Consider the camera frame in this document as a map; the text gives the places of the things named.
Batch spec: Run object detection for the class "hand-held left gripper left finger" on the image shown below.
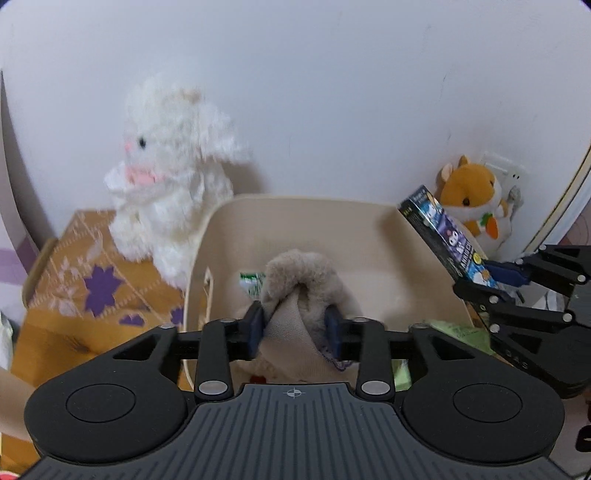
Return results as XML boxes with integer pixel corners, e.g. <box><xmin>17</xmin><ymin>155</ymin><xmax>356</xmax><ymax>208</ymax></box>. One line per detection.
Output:
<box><xmin>99</xmin><ymin>301</ymin><xmax>266</xmax><ymax>403</ymax></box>

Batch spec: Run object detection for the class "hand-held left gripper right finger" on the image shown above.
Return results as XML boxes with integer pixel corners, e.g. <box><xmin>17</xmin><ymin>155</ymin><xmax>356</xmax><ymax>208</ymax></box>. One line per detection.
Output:
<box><xmin>324</xmin><ymin>308</ymin><xmax>490</xmax><ymax>404</ymax></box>

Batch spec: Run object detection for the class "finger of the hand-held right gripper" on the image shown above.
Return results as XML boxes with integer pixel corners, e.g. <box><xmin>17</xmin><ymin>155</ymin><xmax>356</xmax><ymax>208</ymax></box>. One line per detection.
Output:
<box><xmin>453</xmin><ymin>280</ymin><xmax>577</xmax><ymax>334</ymax></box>
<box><xmin>482</xmin><ymin>244</ymin><xmax>591</xmax><ymax>301</ymax></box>

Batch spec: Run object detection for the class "dark cartoon printed box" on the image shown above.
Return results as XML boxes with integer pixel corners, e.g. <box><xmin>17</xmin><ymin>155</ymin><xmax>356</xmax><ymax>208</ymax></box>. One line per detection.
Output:
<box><xmin>398</xmin><ymin>185</ymin><xmax>509</xmax><ymax>291</ymax></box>

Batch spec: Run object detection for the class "orange hamster plush toy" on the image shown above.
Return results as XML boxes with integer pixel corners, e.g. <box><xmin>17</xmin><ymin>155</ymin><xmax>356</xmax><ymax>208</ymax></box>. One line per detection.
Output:
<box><xmin>436</xmin><ymin>154</ymin><xmax>513</xmax><ymax>252</ymax></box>

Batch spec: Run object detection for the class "beige plastic storage bin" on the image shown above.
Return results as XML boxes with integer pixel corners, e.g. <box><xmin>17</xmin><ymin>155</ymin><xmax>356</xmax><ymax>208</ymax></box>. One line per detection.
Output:
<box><xmin>182</xmin><ymin>196</ymin><xmax>485</xmax><ymax>393</ymax></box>

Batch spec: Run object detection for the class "wooden desktop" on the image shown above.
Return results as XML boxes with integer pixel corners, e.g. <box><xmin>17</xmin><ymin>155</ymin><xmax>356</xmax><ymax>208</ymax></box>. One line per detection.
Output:
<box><xmin>7</xmin><ymin>307</ymin><xmax>195</xmax><ymax>478</ymax></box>

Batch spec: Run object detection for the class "green and white snack packet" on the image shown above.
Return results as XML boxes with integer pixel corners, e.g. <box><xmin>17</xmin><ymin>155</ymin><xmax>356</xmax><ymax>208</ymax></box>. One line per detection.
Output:
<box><xmin>239</xmin><ymin>271</ymin><xmax>269</xmax><ymax>298</ymax></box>

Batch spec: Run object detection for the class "light green tissue packet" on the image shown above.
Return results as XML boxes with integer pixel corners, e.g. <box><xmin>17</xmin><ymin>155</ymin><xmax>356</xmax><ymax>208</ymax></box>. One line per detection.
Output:
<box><xmin>392</xmin><ymin>320</ymin><xmax>494</xmax><ymax>392</ymax></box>

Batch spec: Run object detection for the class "brown cloth with purple flowers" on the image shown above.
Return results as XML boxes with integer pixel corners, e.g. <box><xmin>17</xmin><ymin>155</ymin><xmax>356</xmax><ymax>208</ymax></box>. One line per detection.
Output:
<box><xmin>23</xmin><ymin>210</ymin><xmax>195</xmax><ymax>356</ymax></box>

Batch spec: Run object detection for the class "white plush rabbit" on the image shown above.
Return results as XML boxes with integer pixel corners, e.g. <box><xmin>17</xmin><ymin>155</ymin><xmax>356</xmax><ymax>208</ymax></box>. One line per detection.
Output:
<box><xmin>104</xmin><ymin>76</ymin><xmax>252</xmax><ymax>289</ymax></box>

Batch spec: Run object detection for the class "white cloth with purple stripes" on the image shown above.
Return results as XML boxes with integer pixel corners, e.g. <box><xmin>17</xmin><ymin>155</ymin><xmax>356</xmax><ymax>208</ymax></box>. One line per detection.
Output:
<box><xmin>0</xmin><ymin>217</ymin><xmax>47</xmax><ymax>319</ymax></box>

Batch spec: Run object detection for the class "white wall socket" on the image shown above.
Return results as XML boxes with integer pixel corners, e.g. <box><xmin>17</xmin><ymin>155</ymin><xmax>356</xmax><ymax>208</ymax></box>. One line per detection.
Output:
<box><xmin>480</xmin><ymin>152</ymin><xmax>528</xmax><ymax>217</ymax></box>

